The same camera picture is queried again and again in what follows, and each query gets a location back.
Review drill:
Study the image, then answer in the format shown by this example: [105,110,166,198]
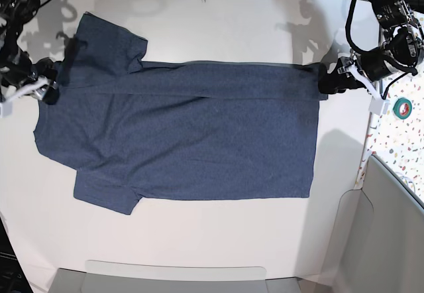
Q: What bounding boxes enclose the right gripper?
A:
[5,59,60,105]

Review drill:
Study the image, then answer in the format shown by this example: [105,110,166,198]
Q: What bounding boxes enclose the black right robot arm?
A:
[1,0,60,105]

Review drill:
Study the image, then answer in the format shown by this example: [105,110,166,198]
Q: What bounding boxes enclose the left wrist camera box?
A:
[369,97,390,116]

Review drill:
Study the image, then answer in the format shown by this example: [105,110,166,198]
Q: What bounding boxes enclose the grey chair right side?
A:
[320,156,423,292]

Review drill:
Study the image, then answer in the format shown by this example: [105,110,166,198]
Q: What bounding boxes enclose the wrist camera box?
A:
[0,101,13,118]
[369,97,390,116]

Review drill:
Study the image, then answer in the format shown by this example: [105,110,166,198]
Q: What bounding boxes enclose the clear tape dispenser roll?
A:
[398,40,423,76]

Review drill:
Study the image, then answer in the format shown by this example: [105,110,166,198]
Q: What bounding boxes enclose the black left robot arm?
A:
[318,0,423,99]

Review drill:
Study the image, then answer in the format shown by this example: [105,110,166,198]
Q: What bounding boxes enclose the grey chair bottom edge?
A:
[49,260,301,292]

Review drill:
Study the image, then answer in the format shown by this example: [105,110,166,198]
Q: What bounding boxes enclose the dark blue t-shirt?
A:
[34,13,325,215]

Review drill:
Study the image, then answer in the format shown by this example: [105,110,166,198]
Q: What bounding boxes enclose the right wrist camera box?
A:
[0,101,13,118]

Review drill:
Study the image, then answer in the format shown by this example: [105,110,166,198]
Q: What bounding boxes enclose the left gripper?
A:
[317,52,397,101]

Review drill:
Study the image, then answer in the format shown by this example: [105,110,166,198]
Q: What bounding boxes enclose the green tape roll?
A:
[393,97,413,120]

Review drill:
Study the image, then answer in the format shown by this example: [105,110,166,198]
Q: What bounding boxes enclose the terrazzo patterned table cover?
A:
[354,3,424,204]

